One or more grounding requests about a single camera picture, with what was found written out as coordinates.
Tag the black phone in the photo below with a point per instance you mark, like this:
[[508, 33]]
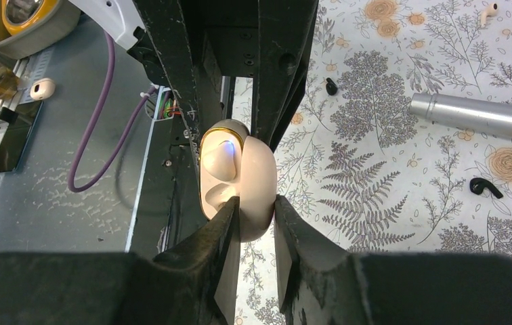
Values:
[[20, 123]]

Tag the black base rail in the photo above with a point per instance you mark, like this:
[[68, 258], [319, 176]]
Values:
[[166, 208]]

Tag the yellow grey bowl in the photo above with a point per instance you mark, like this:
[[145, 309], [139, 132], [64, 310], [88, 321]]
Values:
[[27, 27]]

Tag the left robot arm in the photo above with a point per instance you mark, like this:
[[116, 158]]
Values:
[[231, 28]]

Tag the beige earbud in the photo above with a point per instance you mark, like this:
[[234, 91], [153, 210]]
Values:
[[489, 11], [218, 161]]

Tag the beige charging case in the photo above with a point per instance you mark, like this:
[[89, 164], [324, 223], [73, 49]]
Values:
[[255, 184]]

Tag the black earbud near microphone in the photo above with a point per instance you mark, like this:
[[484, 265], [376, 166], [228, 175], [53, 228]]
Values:
[[477, 185]]

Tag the silver microphone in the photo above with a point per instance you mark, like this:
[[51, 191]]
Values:
[[488, 117]]

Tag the beige case on bench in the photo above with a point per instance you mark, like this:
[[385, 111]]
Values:
[[42, 89]]

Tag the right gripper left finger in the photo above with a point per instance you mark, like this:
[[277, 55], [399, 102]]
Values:
[[192, 283]]

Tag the floral table mat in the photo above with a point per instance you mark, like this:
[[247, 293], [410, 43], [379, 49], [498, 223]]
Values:
[[369, 175]]

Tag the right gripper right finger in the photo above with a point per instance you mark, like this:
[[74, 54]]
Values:
[[321, 283]]

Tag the black earbud lower left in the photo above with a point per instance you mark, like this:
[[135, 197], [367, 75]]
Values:
[[331, 87]]

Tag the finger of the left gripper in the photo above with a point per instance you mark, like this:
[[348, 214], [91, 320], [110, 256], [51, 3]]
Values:
[[285, 35], [178, 34]]

